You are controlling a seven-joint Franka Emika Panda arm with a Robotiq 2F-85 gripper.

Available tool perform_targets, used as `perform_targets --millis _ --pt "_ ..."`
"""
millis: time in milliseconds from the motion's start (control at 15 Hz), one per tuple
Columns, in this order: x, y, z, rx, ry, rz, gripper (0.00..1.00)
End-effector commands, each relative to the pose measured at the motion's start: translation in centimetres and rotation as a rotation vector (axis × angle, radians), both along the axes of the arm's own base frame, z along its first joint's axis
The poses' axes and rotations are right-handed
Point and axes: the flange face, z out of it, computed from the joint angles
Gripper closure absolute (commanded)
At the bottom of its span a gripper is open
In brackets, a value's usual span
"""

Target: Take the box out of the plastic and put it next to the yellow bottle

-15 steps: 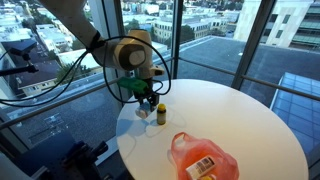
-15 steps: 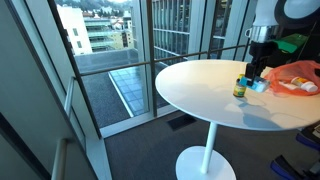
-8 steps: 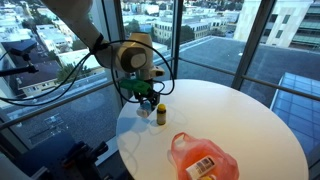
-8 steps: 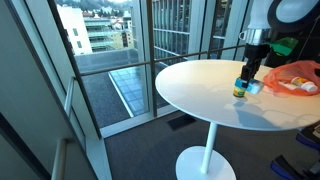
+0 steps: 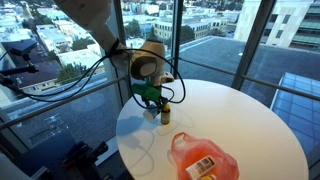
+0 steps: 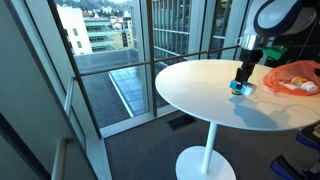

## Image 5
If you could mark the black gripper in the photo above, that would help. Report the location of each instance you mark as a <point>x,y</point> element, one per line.
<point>154,97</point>

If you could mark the blue and white box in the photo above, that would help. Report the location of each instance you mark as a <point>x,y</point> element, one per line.
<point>150,112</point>

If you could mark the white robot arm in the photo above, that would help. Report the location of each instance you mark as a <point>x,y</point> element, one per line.
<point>100,20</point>

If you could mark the yellow-lid supplement bottle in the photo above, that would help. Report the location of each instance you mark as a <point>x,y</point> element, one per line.
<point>165,115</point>

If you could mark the white box with orange label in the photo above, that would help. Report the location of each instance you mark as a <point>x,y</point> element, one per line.
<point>201,166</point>

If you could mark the orange plastic bag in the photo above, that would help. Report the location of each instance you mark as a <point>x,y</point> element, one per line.
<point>200,153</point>

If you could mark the dark metal window rail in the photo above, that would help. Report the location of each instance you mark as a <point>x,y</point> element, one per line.
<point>273,85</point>
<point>60,103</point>

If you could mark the dark slanted window post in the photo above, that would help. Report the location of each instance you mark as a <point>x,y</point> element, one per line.
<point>255,43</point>

